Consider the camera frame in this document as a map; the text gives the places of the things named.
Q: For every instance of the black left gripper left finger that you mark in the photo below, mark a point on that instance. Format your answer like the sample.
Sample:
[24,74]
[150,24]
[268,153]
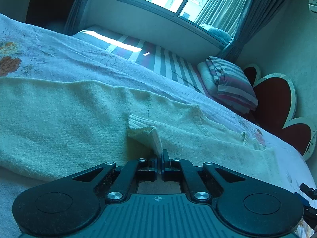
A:
[67,205]

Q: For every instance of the blue right curtain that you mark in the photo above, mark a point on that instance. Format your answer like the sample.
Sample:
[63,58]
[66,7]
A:
[241,19]

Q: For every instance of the white floral bedspread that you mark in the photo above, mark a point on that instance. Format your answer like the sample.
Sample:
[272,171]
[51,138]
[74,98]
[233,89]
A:
[31,52]

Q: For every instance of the striped bed sheet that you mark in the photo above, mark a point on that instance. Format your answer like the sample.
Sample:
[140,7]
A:
[151,56]

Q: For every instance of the blue curtain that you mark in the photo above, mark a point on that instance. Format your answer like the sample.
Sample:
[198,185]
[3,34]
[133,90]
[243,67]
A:
[241,19]
[75,18]

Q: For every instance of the red heart-shaped headboard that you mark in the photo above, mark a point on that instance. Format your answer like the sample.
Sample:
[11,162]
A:
[275,113]

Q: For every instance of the light blue pillow on sill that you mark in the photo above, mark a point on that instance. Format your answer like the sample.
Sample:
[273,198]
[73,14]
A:
[218,33]

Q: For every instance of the folded striped quilt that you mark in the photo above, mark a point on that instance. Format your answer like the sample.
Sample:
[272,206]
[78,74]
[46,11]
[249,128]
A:
[227,83]

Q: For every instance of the cream knitted sweater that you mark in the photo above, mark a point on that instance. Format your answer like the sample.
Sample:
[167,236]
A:
[53,129]

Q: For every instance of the blue left curtain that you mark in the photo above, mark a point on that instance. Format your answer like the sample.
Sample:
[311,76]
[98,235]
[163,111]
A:
[75,18]

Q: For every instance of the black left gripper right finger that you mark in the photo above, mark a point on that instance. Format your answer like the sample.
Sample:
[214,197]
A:
[245,205]

